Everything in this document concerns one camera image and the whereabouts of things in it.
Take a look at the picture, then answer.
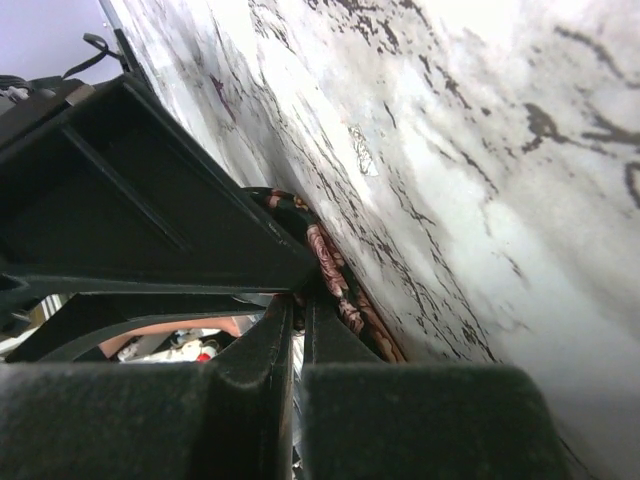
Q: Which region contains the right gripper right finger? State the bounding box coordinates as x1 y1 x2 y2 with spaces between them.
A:
301 295 569 479

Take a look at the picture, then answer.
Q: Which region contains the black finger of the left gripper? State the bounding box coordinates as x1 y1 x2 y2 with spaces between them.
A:
6 294 264 363
1 75 317 295

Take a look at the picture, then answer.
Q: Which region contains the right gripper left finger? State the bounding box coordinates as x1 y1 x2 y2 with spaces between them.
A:
1 296 294 479

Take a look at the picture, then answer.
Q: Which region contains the dark floral rose tie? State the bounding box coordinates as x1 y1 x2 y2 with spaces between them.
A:
245 187 407 364

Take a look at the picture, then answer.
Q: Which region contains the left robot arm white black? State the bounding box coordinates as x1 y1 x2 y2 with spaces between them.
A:
1 75 317 363

